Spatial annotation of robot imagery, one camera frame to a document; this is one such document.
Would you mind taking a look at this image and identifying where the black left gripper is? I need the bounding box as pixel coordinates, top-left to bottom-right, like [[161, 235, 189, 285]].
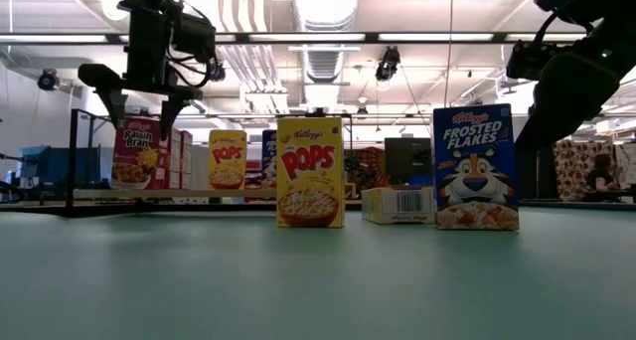
[[77, 11, 203, 142]]

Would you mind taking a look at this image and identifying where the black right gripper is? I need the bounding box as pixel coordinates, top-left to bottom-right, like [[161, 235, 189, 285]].
[[514, 26, 636, 150]]

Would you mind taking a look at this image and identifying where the pink Raisin Bran cereal box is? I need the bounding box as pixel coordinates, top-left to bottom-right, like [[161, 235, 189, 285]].
[[168, 127, 183, 191], [180, 130, 194, 191], [110, 116, 171, 191]]

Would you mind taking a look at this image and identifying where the blue Frosted Flakes cereal box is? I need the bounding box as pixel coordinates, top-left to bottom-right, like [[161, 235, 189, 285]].
[[431, 102, 521, 232], [260, 129, 278, 190]]

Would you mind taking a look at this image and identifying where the yellow Corn Pops cereal box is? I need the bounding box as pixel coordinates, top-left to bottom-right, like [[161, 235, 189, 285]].
[[208, 129, 248, 191], [275, 116, 346, 229], [361, 185, 437, 226]]

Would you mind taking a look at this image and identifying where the person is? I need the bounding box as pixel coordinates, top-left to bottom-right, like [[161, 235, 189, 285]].
[[585, 153, 620, 202]]

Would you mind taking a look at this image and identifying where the black ceiling spotlight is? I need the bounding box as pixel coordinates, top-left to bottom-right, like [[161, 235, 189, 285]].
[[37, 69, 60, 91], [208, 61, 228, 83]]

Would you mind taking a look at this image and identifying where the blue partition panel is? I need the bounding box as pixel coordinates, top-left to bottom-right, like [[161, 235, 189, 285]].
[[17, 145, 115, 187]]

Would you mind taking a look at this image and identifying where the black computer monitor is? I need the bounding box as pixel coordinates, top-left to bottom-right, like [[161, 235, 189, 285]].
[[384, 137, 433, 186]]

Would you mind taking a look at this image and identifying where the orange plaid cloth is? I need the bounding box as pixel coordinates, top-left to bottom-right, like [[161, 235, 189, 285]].
[[345, 147, 387, 192]]

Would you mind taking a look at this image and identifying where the black rig beam with lights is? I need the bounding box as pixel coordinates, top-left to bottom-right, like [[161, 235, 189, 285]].
[[0, 31, 587, 46]]

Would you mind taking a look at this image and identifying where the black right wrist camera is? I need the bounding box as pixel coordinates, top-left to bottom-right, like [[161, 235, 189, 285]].
[[505, 39, 552, 82]]

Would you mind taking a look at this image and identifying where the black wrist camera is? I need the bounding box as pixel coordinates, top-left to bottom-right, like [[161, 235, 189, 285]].
[[505, 39, 552, 82], [171, 12, 219, 66]]

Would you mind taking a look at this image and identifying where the black metal shelf frame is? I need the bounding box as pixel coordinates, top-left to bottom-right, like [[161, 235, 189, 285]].
[[66, 106, 355, 218]]

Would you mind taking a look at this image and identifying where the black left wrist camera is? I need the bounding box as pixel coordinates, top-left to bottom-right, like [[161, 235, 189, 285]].
[[171, 12, 219, 66]]

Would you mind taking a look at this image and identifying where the black aluminium table frame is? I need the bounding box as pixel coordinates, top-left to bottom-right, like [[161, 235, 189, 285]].
[[0, 198, 636, 220]]

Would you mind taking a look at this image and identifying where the black hanging camera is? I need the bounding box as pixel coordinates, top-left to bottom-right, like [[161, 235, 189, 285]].
[[375, 46, 401, 83]]

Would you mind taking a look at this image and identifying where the silver ventilation duct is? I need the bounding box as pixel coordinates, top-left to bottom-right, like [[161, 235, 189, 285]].
[[292, 0, 359, 112]]

